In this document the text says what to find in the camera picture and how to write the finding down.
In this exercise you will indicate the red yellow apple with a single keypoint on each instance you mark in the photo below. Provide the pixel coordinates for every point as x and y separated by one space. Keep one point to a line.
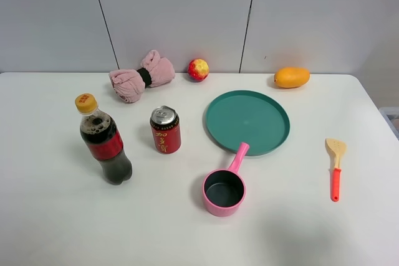
198 70

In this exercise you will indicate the wooden spatula red handle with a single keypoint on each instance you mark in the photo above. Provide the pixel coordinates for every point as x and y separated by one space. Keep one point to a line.
336 149

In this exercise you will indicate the teal round plate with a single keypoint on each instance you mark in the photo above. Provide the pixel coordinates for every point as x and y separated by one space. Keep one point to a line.
245 116

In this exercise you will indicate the pink toy saucepan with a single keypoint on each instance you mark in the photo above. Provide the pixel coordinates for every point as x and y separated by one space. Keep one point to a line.
224 190

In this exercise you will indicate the grey storage bin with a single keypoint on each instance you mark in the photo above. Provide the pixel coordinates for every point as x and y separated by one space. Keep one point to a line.
391 116

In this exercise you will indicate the red drink can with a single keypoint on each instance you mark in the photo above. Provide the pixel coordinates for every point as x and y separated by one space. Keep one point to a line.
165 126

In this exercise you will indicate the orange mango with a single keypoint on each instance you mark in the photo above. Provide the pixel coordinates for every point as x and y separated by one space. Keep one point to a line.
291 77

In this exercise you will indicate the cola bottle yellow cap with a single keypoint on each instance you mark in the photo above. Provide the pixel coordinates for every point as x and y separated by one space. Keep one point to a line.
100 133

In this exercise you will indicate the pink rolled towel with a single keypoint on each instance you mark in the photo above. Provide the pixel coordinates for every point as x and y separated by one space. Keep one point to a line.
154 71

